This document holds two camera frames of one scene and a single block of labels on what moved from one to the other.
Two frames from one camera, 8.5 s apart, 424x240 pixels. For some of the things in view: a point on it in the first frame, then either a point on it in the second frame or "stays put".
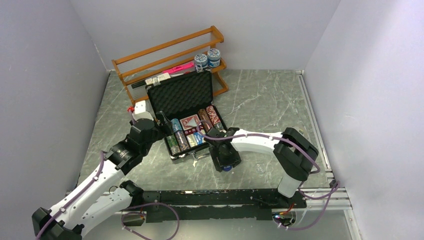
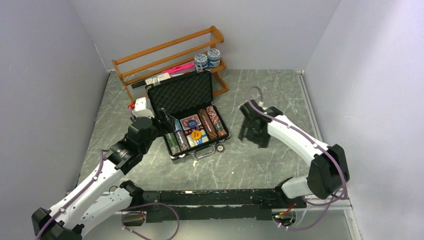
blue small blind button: x=227 y=168 → x=192 y=123
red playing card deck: x=190 y=122 stays put
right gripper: x=235 y=159 → x=262 y=141
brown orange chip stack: x=203 y=116 stays put
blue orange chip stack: x=182 y=140 stays put
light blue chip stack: x=176 y=125 stays put
